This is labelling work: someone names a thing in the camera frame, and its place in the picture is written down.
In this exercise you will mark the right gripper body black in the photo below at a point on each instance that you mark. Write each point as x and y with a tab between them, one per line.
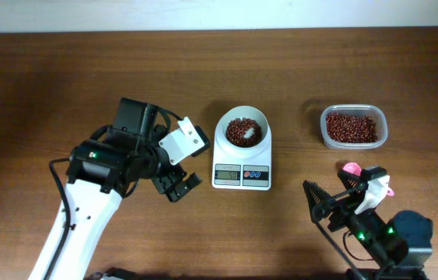
362	225

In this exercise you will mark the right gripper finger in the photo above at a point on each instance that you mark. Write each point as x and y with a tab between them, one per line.
350	180
321	203

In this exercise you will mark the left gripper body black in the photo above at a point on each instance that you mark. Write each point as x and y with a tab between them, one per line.
153	160

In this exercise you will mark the pink measuring scoop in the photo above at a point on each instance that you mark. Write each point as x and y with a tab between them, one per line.
355	169

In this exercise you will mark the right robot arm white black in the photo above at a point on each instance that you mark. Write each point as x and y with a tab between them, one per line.
400	247

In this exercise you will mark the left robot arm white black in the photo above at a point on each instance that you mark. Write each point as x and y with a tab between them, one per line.
83	214

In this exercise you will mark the white digital kitchen scale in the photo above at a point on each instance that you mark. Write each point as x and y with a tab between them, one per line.
241	169

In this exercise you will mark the clear plastic container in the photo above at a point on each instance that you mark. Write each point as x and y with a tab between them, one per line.
358	110

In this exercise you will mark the white round bowl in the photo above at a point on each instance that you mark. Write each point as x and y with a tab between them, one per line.
244	127

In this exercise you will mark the red beans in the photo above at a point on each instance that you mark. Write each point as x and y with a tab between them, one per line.
351	129

